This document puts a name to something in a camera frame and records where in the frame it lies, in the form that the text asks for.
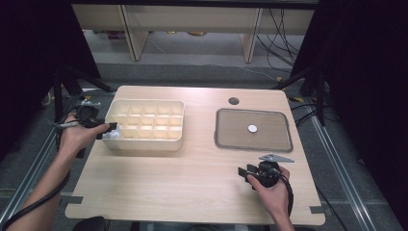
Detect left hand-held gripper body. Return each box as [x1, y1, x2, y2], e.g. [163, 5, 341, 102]
[76, 99, 106, 159]

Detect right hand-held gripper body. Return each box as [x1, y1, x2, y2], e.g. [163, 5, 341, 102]
[249, 153, 294, 189]

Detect cream compartment organizer box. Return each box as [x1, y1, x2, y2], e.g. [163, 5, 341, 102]
[97, 99, 186, 152]

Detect person's left hand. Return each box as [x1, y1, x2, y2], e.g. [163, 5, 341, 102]
[59, 114, 111, 158]

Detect person's right hand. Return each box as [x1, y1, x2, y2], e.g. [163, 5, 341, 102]
[246, 166, 292, 219]

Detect grey metal plug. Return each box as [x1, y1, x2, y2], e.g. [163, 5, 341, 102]
[44, 118, 80, 130]

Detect grey rectangular tray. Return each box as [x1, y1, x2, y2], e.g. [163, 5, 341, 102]
[214, 108, 293, 153]

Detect black curtain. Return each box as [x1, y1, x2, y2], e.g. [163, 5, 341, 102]
[290, 0, 408, 225]
[0, 0, 102, 162]

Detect light wooden background desk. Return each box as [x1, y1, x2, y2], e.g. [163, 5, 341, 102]
[71, 3, 316, 64]

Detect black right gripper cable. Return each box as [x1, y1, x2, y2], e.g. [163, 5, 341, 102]
[272, 167, 294, 218]

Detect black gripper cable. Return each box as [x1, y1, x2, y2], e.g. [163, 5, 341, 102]
[272, 167, 294, 218]
[0, 104, 89, 231]

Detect black floor cables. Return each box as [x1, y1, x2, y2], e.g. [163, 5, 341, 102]
[290, 102, 325, 128]

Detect aluminium floor rail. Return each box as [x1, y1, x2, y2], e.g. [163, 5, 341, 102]
[307, 109, 377, 231]
[0, 95, 80, 231]

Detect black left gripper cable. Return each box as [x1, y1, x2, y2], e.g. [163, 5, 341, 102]
[0, 104, 89, 231]

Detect thin white floor cable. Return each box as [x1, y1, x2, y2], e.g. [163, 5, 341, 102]
[148, 32, 280, 82]

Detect black hanging cable bundle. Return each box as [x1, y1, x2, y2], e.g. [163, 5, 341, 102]
[256, 8, 306, 73]

